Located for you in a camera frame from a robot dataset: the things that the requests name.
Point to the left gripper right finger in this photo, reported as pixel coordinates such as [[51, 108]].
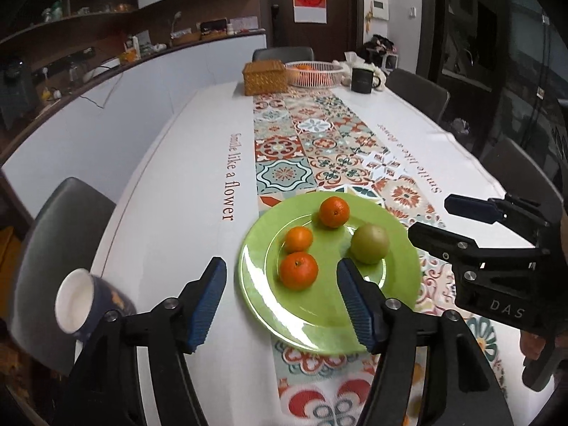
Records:
[[389, 328]]

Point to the black coffee machine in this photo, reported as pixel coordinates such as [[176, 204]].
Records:
[[18, 94]]

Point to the grey chair right near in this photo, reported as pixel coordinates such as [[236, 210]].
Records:
[[519, 175]]

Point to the green apple on plate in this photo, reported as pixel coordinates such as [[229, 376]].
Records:
[[370, 244]]

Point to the dark blue mug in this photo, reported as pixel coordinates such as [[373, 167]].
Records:
[[83, 299]]

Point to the grey chair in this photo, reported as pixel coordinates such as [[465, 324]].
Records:
[[519, 175], [64, 236], [427, 97]]

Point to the far mandarin orange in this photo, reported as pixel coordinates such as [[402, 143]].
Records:
[[334, 212]]

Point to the grey chair far end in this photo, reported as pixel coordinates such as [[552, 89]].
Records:
[[284, 54]]

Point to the green plate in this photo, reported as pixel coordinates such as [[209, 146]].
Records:
[[315, 320]]

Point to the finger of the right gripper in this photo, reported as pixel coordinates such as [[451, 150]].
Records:
[[516, 214], [448, 241]]

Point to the grey chair left near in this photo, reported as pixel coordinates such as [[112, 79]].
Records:
[[64, 236]]

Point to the black mug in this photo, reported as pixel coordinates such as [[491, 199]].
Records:
[[364, 80]]

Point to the middle small mandarin orange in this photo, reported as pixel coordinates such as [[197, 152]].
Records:
[[298, 239]]

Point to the woven wicker box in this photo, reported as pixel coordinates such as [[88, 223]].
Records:
[[264, 77]]

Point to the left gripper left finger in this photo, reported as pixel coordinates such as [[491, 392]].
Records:
[[172, 330]]

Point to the white wire fruit basket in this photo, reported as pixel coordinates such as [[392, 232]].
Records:
[[314, 74]]

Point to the near mandarin orange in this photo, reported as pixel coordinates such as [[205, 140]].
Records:
[[298, 271]]

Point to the grey chair right far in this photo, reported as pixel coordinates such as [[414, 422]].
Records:
[[427, 97]]

